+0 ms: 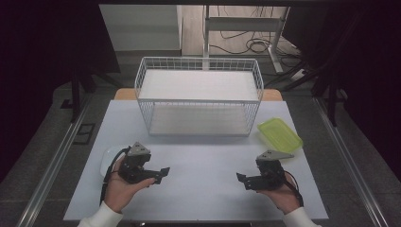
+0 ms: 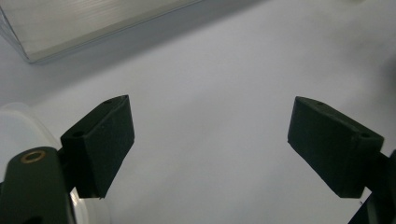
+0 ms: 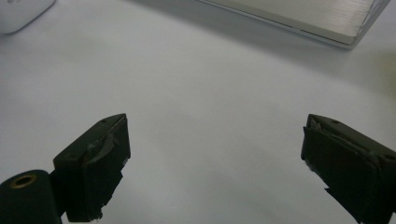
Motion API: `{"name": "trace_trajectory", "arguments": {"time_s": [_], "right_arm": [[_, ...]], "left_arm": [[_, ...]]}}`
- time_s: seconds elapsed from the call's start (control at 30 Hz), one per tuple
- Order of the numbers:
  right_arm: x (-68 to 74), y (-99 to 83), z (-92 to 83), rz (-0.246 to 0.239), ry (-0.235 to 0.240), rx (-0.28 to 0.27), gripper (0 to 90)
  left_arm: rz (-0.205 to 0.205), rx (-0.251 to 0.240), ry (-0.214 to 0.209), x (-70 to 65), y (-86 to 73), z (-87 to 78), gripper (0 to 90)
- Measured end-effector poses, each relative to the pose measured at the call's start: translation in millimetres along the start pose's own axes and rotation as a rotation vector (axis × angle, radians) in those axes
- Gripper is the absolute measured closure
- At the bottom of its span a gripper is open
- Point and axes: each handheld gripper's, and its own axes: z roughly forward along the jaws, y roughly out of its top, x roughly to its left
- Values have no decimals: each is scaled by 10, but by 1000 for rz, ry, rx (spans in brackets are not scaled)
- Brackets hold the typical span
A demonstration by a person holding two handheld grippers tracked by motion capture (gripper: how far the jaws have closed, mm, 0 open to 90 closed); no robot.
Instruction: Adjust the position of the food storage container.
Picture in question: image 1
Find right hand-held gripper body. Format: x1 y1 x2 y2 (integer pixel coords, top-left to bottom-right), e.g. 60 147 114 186
255 149 295 191

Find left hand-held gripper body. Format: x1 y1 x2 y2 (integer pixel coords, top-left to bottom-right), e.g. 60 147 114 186
118 141 152 185

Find green plastic container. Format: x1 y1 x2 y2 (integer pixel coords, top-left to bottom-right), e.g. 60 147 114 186
256 117 305 155

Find white wire shelf rack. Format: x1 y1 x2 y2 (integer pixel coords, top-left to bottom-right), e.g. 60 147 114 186
134 56 265 137

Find person's left hand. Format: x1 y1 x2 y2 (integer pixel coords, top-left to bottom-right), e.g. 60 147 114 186
103 156 157 214

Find person's right hand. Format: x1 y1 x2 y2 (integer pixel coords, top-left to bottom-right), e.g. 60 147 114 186
256 173 302 216

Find white plastic container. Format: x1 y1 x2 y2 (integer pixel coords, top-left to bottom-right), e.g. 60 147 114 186
99 146 128 178

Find wooden table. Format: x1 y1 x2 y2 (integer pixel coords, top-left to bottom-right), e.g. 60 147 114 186
113 88 284 102

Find black metal stand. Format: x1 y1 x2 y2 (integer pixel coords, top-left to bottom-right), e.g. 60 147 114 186
310 60 349 128
69 61 122 124

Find white power strip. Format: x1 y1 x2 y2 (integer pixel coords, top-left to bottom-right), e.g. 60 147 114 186
288 68 307 83

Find white cabinet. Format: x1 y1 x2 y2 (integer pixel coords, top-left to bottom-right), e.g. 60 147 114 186
98 4 183 58

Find left hand-held gripper black cable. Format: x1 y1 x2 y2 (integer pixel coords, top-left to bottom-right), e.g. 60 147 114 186
99 146 131 206

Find hand-held gripper black cable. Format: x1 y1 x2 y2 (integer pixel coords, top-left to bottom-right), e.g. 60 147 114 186
99 146 131 206
283 170 305 208

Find right hand-held gripper black cable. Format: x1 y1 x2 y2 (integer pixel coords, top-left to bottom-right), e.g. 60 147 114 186
283 170 305 208

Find black floor bracket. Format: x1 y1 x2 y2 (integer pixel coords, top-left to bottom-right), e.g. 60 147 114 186
73 123 96 146

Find aluminium rail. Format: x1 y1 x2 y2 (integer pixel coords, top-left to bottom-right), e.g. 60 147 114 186
15 94 93 227
312 96 390 227

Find black floor cables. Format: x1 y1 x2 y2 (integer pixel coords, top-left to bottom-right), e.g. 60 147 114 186
208 5 302 69

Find white metal desk frame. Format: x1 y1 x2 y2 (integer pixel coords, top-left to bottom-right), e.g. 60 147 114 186
202 5 291 74

